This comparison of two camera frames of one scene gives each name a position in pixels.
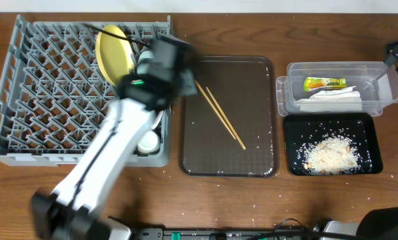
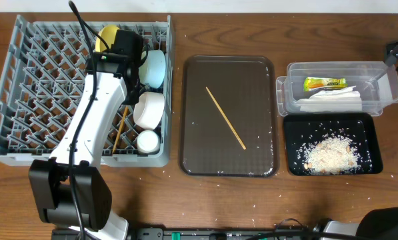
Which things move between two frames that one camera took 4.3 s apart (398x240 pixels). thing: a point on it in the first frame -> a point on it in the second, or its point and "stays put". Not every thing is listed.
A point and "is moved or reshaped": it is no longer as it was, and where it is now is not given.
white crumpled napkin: x=333 y=101 stays put
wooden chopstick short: x=218 y=113 is moved or reshaped
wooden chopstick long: x=227 y=120 stays put
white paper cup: x=149 y=143 stays put
